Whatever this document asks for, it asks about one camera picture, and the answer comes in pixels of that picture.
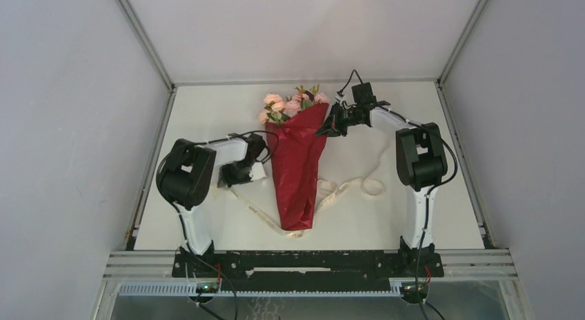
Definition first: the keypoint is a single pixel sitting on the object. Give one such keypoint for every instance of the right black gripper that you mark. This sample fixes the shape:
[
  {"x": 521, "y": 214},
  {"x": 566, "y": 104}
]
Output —
[{"x": 333, "y": 127}]

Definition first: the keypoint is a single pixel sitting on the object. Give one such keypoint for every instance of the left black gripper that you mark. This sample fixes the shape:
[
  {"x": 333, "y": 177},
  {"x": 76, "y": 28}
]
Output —
[{"x": 225, "y": 179}]

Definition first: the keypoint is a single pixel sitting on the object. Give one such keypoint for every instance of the pink flower stem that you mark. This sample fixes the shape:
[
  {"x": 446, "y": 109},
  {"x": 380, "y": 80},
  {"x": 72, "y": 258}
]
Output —
[
  {"x": 276, "y": 103},
  {"x": 317, "y": 96},
  {"x": 303, "y": 99},
  {"x": 268, "y": 116}
]

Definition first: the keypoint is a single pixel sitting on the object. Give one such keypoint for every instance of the red wrapping paper sheet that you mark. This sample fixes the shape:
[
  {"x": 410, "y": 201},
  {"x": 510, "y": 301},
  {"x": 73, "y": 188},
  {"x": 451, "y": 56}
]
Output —
[{"x": 295, "y": 153}]

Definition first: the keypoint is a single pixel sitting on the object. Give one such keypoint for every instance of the cream ribbon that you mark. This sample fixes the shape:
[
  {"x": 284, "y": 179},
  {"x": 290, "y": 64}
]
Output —
[{"x": 368, "y": 186}]

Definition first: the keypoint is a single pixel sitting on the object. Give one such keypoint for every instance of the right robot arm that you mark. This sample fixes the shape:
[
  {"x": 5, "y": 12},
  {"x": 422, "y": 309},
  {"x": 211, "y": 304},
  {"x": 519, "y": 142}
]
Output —
[{"x": 420, "y": 154}]

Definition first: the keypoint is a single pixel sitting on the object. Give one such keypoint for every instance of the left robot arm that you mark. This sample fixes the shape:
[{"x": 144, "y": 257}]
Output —
[{"x": 185, "y": 175}]

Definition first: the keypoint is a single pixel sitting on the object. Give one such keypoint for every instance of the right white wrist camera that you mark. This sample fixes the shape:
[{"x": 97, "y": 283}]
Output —
[{"x": 339, "y": 97}]

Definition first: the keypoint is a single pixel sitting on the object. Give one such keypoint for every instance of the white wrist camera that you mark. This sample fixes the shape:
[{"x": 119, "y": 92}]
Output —
[
  {"x": 339, "y": 97},
  {"x": 257, "y": 172}
]

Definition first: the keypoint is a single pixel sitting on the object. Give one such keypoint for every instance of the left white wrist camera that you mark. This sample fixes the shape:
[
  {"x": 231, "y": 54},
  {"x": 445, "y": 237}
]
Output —
[{"x": 257, "y": 172}]

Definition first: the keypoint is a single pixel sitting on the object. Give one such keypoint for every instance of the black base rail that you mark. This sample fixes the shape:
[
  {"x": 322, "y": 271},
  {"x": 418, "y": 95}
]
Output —
[{"x": 304, "y": 271}]

